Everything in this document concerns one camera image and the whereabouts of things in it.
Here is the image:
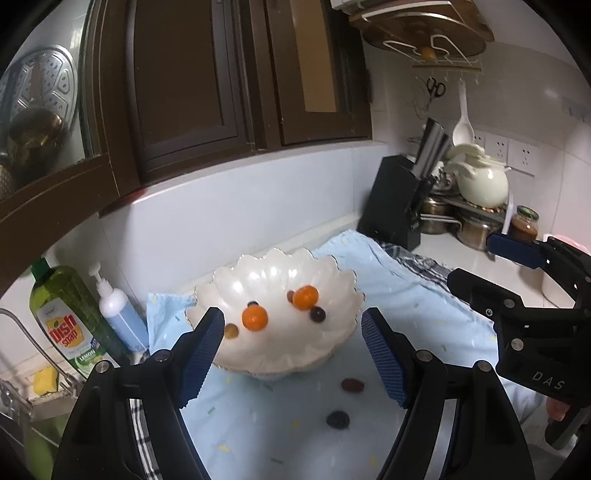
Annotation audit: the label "chrome kitchen faucet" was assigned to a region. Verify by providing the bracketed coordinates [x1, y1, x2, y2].
[0, 307, 83, 397]

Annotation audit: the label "orange kumquat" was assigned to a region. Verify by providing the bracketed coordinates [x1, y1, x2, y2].
[242, 304, 269, 332]
[291, 285, 320, 311]

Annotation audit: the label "black knife block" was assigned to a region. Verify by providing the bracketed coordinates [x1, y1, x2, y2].
[356, 118, 452, 251]

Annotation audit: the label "dark wooden cabinet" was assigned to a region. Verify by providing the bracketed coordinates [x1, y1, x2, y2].
[1, 1, 372, 289]

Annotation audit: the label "white scalloped bowl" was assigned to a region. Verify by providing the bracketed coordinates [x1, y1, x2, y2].
[185, 248, 365, 379]

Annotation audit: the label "dark purple grape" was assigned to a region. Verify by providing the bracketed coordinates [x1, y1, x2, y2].
[325, 410, 351, 430]

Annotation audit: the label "cream ceramic teapot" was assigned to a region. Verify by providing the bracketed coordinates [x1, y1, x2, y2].
[444, 144, 509, 209]

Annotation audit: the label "checkered dish cloth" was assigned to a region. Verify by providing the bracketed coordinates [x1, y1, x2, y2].
[127, 243, 456, 480]

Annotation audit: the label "small olive green fruit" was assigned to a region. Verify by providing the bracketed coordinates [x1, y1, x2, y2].
[224, 324, 239, 340]

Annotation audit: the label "light blue towel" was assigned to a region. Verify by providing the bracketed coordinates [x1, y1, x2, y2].
[146, 228, 546, 480]

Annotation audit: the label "person's right hand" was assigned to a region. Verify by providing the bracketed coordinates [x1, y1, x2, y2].
[546, 398, 570, 422]

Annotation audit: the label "blue pump soap bottle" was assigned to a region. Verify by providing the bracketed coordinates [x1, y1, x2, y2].
[88, 263, 148, 354]

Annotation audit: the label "white hanging spoon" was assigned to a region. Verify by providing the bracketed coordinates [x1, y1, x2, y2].
[452, 78, 475, 146]

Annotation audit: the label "wall power sockets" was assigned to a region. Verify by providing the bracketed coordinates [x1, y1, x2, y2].
[475, 130, 539, 177]

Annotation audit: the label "yellow sponge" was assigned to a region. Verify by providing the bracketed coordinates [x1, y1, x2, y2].
[32, 366, 59, 397]

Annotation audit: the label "red-brown grape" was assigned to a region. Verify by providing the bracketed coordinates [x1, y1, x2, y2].
[341, 378, 365, 394]

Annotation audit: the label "green dish soap bottle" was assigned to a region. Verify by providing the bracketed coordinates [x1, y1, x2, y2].
[29, 257, 131, 377]

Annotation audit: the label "stainless steel pots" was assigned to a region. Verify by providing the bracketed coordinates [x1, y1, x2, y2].
[420, 195, 504, 251]

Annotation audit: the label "metal steamer plate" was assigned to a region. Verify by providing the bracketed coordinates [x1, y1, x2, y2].
[1, 45, 78, 150]

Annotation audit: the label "black scissors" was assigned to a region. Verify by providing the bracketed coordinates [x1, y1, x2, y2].
[425, 76, 447, 99]

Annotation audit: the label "glass jar of sauce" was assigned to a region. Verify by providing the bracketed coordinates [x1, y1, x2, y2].
[508, 205, 539, 242]

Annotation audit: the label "wall rack with boards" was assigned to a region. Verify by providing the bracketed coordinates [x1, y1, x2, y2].
[331, 0, 495, 70]

